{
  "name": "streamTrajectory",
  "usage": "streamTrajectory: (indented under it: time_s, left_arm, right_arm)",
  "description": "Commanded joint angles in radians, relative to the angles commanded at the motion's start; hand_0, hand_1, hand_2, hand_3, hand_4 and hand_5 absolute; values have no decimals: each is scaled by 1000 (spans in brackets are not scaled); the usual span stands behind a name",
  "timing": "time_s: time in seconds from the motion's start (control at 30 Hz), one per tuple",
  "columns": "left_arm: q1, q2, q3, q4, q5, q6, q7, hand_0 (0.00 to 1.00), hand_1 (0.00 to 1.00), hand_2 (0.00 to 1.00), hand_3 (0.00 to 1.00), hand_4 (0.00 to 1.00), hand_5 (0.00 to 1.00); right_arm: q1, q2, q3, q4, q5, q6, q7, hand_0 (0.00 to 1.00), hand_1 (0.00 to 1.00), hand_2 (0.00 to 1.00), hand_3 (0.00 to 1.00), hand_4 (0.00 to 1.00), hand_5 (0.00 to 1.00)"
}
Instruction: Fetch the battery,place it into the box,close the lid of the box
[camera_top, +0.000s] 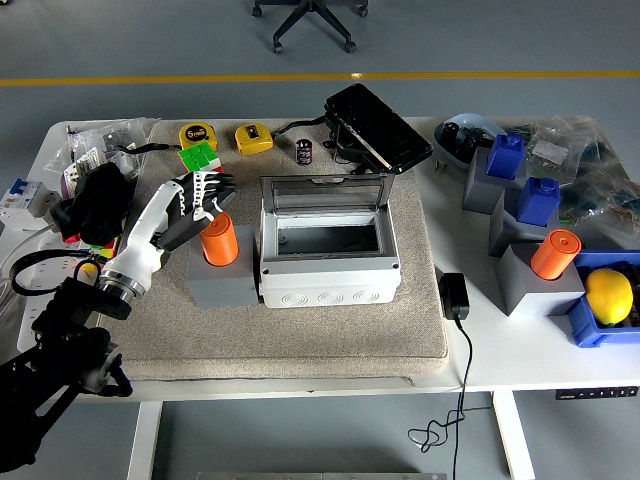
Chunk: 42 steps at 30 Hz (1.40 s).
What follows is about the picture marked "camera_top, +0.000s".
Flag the grey-brown fabric mat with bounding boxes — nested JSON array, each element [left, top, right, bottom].
[[107, 118, 450, 384]]

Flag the black cloth bundle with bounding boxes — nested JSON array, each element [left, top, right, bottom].
[[49, 162, 135, 247]]

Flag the blue plastic bin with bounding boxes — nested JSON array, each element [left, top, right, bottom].
[[565, 249, 640, 349]]

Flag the blue plastic block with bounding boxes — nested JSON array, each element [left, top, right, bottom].
[[486, 133, 526, 181], [514, 176, 561, 226]]

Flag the white power strip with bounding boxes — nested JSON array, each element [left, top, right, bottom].
[[17, 234, 101, 354]]

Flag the orange cylindrical battery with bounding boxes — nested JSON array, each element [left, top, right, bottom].
[[199, 212, 240, 267], [530, 228, 584, 282]]

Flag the yellow lemon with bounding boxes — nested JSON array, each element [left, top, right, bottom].
[[583, 268, 635, 326]]

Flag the yellow tape measure square label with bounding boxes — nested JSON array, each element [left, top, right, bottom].
[[234, 123, 275, 157]]

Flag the clear bags of parts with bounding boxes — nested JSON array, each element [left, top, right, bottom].
[[504, 114, 640, 251]]

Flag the white circuit breaker blue lever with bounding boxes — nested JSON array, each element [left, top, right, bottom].
[[0, 178, 62, 232]]

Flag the grey holder block with hole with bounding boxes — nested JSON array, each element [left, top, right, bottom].
[[185, 224, 261, 310]]

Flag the black office chair base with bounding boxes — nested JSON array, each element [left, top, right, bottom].
[[251, 0, 370, 55]]

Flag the yellow tape measure round label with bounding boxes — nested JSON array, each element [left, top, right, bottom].
[[178, 123, 220, 151]]

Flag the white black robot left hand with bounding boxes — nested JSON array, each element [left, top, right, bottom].
[[102, 170, 237, 290]]

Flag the black table control panel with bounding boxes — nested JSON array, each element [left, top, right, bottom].
[[554, 386, 640, 401]]

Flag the small colourful puzzle cube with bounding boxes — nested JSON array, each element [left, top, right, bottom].
[[74, 234, 121, 274]]

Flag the black adapter cord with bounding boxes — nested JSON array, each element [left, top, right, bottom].
[[407, 317, 494, 480]]

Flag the grey junction box clear lid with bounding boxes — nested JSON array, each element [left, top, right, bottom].
[[257, 174, 401, 310]]

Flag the light blue bowl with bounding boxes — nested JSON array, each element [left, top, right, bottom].
[[432, 112, 506, 171]]

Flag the white table leg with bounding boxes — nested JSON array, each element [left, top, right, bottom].
[[126, 401, 164, 480], [491, 391, 536, 480]]

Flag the large colourful puzzle cube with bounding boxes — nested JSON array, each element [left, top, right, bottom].
[[177, 142, 224, 176]]

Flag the black power adapter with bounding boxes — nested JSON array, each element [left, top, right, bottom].
[[438, 272, 471, 321]]

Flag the black tape measure strap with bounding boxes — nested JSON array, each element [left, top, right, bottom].
[[114, 142, 182, 154]]

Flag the clear bags with small hardware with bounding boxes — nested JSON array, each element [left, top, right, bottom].
[[44, 117, 161, 184]]

